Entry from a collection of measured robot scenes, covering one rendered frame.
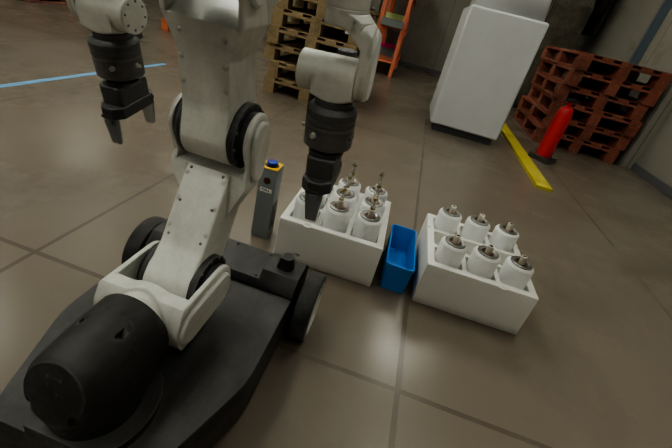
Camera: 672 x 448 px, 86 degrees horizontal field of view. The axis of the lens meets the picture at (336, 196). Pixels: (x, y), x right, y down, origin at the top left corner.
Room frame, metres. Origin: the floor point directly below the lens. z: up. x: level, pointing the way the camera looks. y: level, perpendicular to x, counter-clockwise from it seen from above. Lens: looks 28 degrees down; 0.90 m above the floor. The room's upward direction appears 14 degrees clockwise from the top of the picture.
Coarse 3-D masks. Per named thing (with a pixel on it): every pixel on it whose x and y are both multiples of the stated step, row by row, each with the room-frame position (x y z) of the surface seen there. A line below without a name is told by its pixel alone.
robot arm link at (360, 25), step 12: (336, 12) 0.57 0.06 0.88; (348, 12) 0.57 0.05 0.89; (360, 12) 0.58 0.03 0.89; (336, 24) 0.58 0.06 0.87; (348, 24) 0.57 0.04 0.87; (360, 24) 0.57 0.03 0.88; (372, 24) 0.59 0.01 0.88; (360, 36) 0.57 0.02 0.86; (372, 36) 0.57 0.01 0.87; (360, 48) 0.57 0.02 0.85; (372, 48) 0.57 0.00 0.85; (360, 60) 0.57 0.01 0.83; (372, 60) 0.58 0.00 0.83; (360, 72) 0.58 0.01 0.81; (372, 72) 0.59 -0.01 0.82; (360, 84) 0.58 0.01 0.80; (372, 84) 0.63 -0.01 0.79; (360, 96) 0.58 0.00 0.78
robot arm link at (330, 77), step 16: (304, 48) 0.61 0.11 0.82; (304, 64) 0.59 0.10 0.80; (320, 64) 0.59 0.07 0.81; (336, 64) 0.59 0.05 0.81; (352, 64) 0.59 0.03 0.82; (304, 80) 0.59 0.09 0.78; (320, 80) 0.59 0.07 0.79; (336, 80) 0.58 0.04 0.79; (352, 80) 0.58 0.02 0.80; (320, 96) 0.59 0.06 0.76; (336, 96) 0.58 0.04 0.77; (352, 96) 0.59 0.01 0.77; (320, 112) 0.58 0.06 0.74; (336, 112) 0.58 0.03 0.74; (352, 112) 0.60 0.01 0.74; (320, 128) 0.58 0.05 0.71; (336, 128) 0.58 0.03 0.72; (352, 128) 0.61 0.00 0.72
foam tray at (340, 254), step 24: (288, 216) 1.13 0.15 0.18; (384, 216) 1.31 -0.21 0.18; (288, 240) 1.10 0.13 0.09; (312, 240) 1.09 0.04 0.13; (336, 240) 1.09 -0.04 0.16; (360, 240) 1.09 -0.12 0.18; (384, 240) 1.13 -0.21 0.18; (312, 264) 1.09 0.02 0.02; (336, 264) 1.08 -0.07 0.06; (360, 264) 1.08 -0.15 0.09
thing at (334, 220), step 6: (330, 210) 1.13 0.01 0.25; (324, 216) 1.15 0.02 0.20; (330, 216) 1.12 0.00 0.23; (336, 216) 1.12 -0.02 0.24; (342, 216) 1.12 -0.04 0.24; (348, 216) 1.14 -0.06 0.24; (324, 222) 1.14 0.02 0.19; (330, 222) 1.12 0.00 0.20; (336, 222) 1.12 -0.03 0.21; (342, 222) 1.12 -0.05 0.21; (348, 222) 1.16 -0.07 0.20; (330, 228) 1.12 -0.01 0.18; (336, 228) 1.12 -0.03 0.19; (342, 228) 1.13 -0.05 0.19
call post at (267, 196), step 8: (264, 168) 1.20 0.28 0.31; (264, 176) 1.20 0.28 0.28; (272, 176) 1.20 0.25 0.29; (280, 176) 1.25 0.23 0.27; (264, 184) 1.20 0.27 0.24; (272, 184) 1.20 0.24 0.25; (280, 184) 1.26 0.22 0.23; (264, 192) 1.20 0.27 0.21; (272, 192) 1.20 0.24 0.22; (256, 200) 1.20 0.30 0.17; (264, 200) 1.20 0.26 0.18; (272, 200) 1.20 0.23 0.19; (256, 208) 1.20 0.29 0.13; (264, 208) 1.20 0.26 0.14; (272, 208) 1.21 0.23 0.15; (256, 216) 1.20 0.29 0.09; (264, 216) 1.20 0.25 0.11; (272, 216) 1.23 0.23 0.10; (256, 224) 1.20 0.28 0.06; (264, 224) 1.20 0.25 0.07; (272, 224) 1.25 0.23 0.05; (256, 232) 1.20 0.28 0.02; (264, 232) 1.20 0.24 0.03
